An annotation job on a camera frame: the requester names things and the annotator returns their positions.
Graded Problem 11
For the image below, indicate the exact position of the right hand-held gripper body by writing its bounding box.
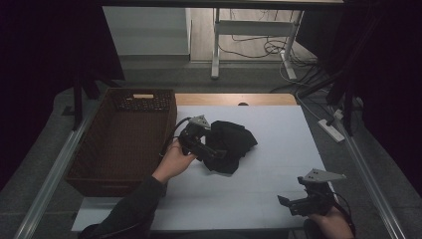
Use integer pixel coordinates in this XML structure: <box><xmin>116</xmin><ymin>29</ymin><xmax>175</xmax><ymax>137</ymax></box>
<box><xmin>287</xmin><ymin>167</ymin><xmax>347</xmax><ymax>217</ymax></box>

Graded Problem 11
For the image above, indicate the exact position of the dark cloth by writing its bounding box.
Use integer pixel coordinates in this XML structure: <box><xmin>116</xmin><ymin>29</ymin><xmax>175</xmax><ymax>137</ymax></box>
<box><xmin>200</xmin><ymin>119</ymin><xmax>259</xmax><ymax>175</ymax></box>

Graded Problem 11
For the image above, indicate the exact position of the white cabinet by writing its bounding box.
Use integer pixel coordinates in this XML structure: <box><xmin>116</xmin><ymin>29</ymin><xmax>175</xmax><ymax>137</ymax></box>
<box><xmin>102</xmin><ymin>6</ymin><xmax>193</xmax><ymax>57</ymax></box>

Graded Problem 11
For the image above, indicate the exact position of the black metal stand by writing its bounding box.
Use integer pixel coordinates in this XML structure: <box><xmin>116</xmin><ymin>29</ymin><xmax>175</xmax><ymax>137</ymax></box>
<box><xmin>61</xmin><ymin>76</ymin><xmax>122</xmax><ymax>131</ymax></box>
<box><xmin>298</xmin><ymin>66</ymin><xmax>364</xmax><ymax>136</ymax></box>

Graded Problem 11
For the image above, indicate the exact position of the brown wicker basket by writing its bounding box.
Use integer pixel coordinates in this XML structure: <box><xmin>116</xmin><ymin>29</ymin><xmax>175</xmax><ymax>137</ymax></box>
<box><xmin>64</xmin><ymin>87</ymin><xmax>178</xmax><ymax>198</ymax></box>

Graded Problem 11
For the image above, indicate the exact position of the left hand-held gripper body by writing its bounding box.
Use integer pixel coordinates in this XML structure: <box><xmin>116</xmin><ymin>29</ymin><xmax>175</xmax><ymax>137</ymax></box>
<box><xmin>178</xmin><ymin>115</ymin><xmax>213</xmax><ymax>162</ymax></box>

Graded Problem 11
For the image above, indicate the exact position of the white power strip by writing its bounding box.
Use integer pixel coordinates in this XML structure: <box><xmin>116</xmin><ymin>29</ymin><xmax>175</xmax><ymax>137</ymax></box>
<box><xmin>316</xmin><ymin>118</ymin><xmax>346</xmax><ymax>143</ymax></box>

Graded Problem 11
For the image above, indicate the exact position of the white desk frame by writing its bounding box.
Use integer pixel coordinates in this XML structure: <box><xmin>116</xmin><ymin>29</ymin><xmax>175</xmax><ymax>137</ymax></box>
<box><xmin>210</xmin><ymin>8</ymin><xmax>305</xmax><ymax>81</ymax></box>

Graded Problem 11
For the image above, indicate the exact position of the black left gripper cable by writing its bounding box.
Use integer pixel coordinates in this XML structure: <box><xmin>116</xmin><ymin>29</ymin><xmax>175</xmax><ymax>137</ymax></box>
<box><xmin>158</xmin><ymin>116</ymin><xmax>193</xmax><ymax>157</ymax></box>

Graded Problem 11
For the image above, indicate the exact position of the tangle of floor cables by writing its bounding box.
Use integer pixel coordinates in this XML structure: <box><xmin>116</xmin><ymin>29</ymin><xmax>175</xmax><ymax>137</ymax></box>
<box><xmin>217</xmin><ymin>9</ymin><xmax>332</xmax><ymax>101</ymax></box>

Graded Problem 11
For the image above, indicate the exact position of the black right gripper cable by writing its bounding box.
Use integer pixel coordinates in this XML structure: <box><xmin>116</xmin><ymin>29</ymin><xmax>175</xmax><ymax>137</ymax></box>
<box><xmin>331</xmin><ymin>191</ymin><xmax>357</xmax><ymax>239</ymax></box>

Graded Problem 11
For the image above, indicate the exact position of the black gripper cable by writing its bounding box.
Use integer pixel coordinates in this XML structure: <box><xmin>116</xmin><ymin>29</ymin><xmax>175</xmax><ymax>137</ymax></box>
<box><xmin>331</xmin><ymin>191</ymin><xmax>357</xmax><ymax>239</ymax></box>
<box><xmin>158</xmin><ymin>116</ymin><xmax>193</xmax><ymax>157</ymax></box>

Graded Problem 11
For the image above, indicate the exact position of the person's left hand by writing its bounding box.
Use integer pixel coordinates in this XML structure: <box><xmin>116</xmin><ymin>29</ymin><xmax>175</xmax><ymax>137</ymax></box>
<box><xmin>151</xmin><ymin>137</ymin><xmax>197</xmax><ymax>185</ymax></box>

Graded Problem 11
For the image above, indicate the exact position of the aluminium rail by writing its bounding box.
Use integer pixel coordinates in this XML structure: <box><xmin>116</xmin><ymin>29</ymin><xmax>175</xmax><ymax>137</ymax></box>
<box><xmin>331</xmin><ymin>106</ymin><xmax>407</xmax><ymax>239</ymax></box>
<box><xmin>13</xmin><ymin>114</ymin><xmax>98</xmax><ymax>239</ymax></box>

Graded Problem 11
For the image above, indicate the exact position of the white table mat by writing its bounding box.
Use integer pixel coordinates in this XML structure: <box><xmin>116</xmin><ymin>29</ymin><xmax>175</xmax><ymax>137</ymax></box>
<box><xmin>71</xmin><ymin>105</ymin><xmax>326</xmax><ymax>232</ymax></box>

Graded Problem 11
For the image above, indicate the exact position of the person's right hand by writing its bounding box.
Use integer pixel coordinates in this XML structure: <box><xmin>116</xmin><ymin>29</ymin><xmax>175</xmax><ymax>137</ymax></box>
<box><xmin>307</xmin><ymin>206</ymin><xmax>355</xmax><ymax>239</ymax></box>

